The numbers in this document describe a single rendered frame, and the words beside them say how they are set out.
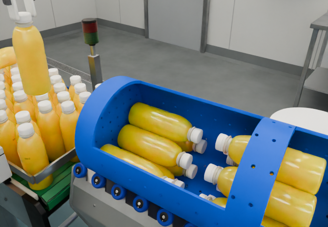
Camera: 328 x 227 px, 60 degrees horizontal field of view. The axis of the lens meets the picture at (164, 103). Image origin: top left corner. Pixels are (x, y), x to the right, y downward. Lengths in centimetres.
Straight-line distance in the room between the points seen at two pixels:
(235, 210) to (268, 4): 358
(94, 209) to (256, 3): 353
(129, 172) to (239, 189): 25
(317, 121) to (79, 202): 80
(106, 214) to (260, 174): 50
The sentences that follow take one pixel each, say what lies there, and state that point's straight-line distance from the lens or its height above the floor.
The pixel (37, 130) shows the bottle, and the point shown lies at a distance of 95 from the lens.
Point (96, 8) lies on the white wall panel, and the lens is 618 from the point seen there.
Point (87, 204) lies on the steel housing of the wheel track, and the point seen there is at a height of 87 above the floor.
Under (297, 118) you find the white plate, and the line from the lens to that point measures 105.
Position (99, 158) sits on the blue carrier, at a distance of 71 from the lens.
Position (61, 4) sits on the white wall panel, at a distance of 573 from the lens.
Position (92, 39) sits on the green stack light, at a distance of 129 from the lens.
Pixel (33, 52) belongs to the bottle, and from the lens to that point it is 79.
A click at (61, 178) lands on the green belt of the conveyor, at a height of 90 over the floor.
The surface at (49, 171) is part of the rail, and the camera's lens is 93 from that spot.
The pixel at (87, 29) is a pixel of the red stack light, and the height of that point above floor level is 123.
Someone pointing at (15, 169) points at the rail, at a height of 97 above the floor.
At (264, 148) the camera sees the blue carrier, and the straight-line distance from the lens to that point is 56.
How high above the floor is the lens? 156
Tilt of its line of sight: 30 degrees down
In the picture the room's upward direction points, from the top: straight up
